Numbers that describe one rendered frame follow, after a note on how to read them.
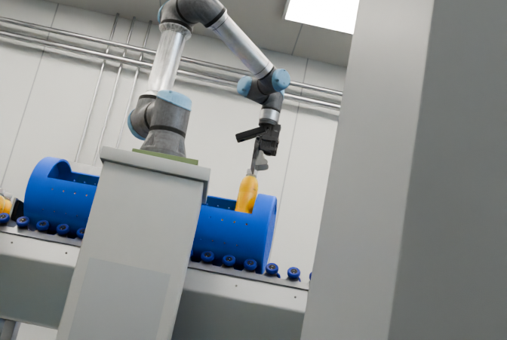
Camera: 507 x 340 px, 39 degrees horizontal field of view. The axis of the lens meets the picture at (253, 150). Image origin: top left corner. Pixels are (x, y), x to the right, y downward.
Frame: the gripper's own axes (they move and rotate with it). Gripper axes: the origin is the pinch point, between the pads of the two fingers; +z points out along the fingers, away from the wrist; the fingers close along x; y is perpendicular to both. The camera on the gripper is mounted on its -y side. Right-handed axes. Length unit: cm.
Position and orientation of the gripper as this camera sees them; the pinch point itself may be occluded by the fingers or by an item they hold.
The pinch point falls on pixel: (252, 172)
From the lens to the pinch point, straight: 264.1
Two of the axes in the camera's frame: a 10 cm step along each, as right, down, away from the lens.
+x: 0.7, 3.2, 9.5
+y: 9.8, 1.7, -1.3
